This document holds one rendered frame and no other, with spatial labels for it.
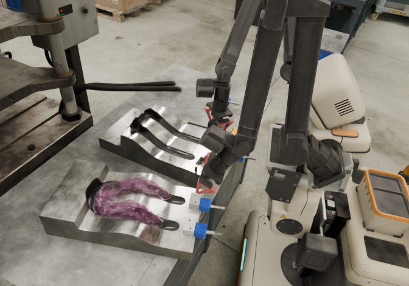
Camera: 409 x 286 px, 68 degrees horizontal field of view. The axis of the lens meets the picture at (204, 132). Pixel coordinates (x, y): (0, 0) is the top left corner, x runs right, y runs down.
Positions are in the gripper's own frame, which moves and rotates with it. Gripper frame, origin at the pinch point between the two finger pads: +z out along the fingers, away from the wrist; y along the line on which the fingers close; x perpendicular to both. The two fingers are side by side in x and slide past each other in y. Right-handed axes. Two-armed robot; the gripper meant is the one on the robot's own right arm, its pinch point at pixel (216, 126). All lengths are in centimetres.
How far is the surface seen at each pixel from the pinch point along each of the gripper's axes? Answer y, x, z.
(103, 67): -248, 7, 102
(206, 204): 24.5, -16.7, 13.0
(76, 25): -78, -37, -16
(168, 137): -12.9, -15.6, 11.3
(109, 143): -23.1, -38.9, 15.5
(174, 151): -4.3, -16.5, 12.2
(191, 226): 30.7, -26.0, 11.8
